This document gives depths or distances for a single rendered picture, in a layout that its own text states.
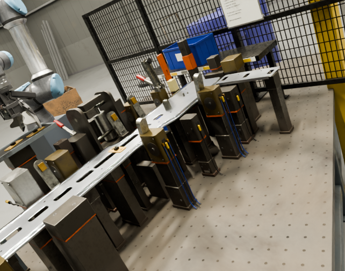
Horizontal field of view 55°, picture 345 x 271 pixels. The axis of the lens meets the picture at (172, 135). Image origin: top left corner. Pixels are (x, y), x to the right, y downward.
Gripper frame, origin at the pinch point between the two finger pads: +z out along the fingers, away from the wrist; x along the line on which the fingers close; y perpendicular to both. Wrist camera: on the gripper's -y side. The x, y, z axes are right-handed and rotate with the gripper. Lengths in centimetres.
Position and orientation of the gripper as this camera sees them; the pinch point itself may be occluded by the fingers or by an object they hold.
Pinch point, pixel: (33, 128)
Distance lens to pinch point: 154.4
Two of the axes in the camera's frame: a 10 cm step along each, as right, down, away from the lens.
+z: 3.8, 8.5, 3.7
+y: -4.7, 5.2, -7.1
